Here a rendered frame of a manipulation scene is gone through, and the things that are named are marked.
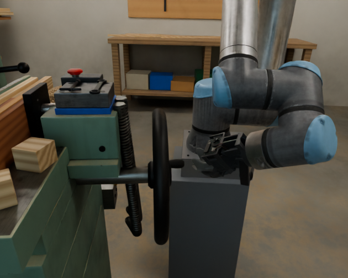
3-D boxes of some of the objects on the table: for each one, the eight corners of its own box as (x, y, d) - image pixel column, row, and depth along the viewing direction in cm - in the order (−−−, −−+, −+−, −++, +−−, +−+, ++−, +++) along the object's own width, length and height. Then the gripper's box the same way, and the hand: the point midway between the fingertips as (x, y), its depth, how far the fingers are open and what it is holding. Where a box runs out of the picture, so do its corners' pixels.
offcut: (58, 159, 47) (54, 139, 46) (40, 173, 43) (36, 151, 42) (35, 156, 48) (31, 136, 47) (16, 169, 44) (10, 148, 43)
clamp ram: (70, 138, 54) (64, 94, 50) (31, 139, 53) (21, 94, 50) (81, 121, 62) (75, 82, 58) (47, 122, 62) (39, 82, 58)
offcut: (-12, 213, 35) (-21, 186, 33) (-13, 200, 37) (-22, 175, 35) (18, 204, 36) (11, 178, 35) (15, 192, 39) (8, 167, 37)
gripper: (247, 123, 65) (184, 140, 81) (237, 153, 60) (173, 165, 76) (265, 145, 69) (202, 157, 84) (257, 175, 64) (192, 182, 79)
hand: (197, 166), depth 80 cm, fingers closed
